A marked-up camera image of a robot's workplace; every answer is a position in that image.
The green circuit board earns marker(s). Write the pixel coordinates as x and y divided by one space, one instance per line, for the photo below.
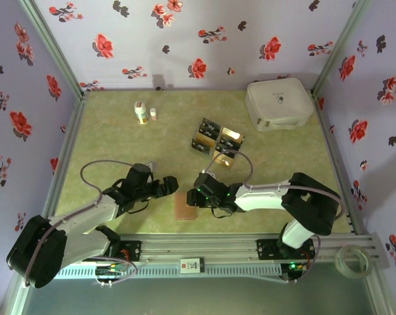
294 267
114 269

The black and gold packets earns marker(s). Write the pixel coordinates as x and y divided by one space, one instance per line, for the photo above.
217 136

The aluminium side rail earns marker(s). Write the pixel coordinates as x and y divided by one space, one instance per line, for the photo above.
71 138
338 164

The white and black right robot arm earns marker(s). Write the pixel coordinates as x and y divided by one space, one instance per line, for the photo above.
267 198

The red and white label tag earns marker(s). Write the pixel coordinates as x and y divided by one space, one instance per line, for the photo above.
191 265

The white zipped storage case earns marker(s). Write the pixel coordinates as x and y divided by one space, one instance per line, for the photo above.
276 101

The large white pill bottle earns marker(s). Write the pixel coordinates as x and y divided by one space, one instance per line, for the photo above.
141 113

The aluminium frame post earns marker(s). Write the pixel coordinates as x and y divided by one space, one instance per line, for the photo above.
339 47
380 295
55 49
12 302

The black VIP card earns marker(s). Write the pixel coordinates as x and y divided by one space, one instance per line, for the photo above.
229 142
208 131
211 124
200 146
225 155

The gold card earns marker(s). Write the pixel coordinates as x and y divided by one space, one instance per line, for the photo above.
232 134
224 161
204 138

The small white pill bottle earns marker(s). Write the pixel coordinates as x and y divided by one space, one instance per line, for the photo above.
153 114

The clear tape roll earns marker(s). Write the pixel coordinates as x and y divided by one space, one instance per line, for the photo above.
338 262

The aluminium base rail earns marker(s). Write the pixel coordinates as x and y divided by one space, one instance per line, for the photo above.
198 247

